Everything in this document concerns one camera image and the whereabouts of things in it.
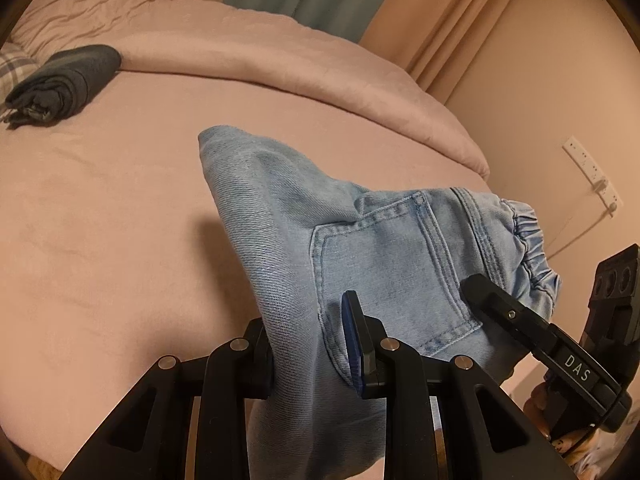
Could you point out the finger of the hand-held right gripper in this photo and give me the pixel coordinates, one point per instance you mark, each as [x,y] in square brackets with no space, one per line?
[500,305]

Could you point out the pink duvet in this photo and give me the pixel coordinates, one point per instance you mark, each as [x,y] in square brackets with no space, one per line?
[250,40]

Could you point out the plaid pillow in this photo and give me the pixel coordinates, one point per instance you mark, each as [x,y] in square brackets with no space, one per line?
[15,67]

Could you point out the peach curtain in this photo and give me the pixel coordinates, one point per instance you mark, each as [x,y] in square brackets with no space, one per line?
[450,15]

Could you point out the white power strip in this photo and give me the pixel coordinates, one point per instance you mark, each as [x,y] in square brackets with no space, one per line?
[590,170]

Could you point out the light blue denim pants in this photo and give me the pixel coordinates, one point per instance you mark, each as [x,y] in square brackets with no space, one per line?
[400,260]

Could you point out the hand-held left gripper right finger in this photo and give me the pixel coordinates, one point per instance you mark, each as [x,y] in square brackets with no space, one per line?
[352,340]

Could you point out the pink bed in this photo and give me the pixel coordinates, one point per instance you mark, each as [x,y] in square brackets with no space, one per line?
[125,235]

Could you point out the person's right hand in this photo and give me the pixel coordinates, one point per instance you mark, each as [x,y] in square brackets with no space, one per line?
[537,405]

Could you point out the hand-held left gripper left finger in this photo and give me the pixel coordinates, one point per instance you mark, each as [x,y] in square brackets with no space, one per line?
[255,360]

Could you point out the dark folded cloth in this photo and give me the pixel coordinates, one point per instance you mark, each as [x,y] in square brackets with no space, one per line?
[65,80]

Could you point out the yellow rug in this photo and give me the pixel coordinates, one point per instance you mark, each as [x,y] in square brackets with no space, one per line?
[42,467]

